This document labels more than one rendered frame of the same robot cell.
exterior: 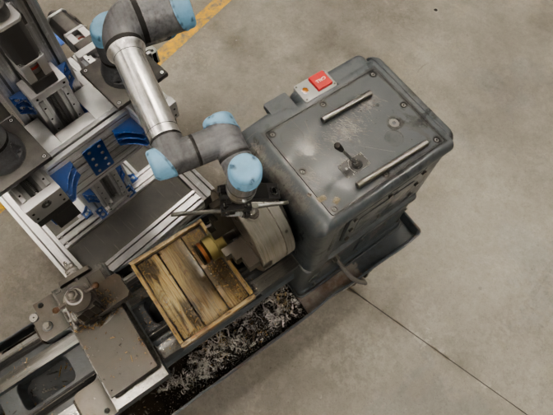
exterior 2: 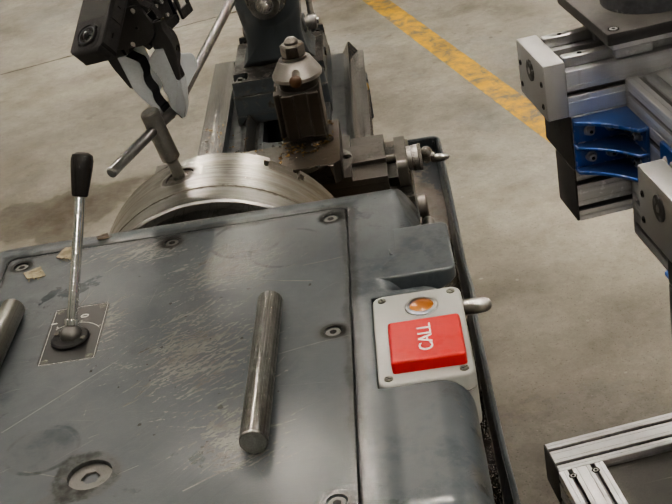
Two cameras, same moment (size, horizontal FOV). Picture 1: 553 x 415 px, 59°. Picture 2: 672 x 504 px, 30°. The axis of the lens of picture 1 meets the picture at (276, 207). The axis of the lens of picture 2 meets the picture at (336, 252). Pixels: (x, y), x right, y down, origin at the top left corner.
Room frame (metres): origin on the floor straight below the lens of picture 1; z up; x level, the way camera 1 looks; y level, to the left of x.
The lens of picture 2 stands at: (1.62, -0.74, 1.82)
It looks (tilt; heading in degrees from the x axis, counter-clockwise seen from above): 29 degrees down; 136
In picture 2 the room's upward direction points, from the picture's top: 11 degrees counter-clockwise
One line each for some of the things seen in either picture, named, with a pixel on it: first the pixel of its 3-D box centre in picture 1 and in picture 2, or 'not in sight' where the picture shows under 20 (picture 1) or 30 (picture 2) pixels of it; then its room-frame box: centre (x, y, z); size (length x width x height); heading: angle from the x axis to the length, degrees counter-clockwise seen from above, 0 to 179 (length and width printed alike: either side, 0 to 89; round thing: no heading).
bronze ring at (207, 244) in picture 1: (211, 247); not in sight; (0.50, 0.20, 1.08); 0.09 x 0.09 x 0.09; 41
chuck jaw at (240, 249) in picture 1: (245, 256); not in sight; (0.48, 0.08, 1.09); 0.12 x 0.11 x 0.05; 41
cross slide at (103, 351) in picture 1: (103, 327); (279, 178); (0.24, 0.53, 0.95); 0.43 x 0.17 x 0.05; 41
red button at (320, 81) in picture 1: (320, 81); (427, 346); (1.06, -0.11, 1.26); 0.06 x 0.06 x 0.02; 41
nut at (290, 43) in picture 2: (72, 295); (292, 47); (0.29, 0.56, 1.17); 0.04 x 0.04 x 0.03
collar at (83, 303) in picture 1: (76, 297); (295, 66); (0.29, 0.56, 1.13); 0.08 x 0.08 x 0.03
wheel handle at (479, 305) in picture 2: not in sight; (468, 306); (0.50, 0.65, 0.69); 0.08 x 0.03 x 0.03; 41
